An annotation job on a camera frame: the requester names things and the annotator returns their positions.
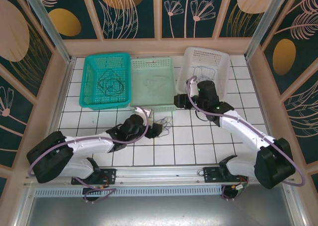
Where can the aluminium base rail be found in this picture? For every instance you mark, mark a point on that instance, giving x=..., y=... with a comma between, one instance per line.
x=161, y=171

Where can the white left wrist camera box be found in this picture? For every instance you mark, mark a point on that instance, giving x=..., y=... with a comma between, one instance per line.
x=139, y=109

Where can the teal plastic basket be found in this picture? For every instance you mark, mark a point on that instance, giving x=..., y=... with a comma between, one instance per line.
x=106, y=99

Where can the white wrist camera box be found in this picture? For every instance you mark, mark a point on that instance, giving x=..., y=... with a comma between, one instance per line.
x=194, y=80
x=139, y=109

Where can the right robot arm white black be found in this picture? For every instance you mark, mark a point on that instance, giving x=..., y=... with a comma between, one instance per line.
x=243, y=129

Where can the metal sheet panel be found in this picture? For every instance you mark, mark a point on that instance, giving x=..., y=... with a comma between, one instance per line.
x=159, y=211

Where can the white plastic basket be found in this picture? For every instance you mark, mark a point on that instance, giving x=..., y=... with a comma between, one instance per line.
x=198, y=57

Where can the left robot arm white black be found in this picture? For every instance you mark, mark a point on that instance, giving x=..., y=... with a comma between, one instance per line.
x=87, y=142

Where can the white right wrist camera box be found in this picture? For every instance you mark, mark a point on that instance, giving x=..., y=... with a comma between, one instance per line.
x=194, y=80

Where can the aluminium frame post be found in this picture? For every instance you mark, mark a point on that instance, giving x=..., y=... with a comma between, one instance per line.
x=268, y=22
x=49, y=24

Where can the light green plastic tray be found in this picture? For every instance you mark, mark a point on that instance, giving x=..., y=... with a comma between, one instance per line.
x=152, y=69

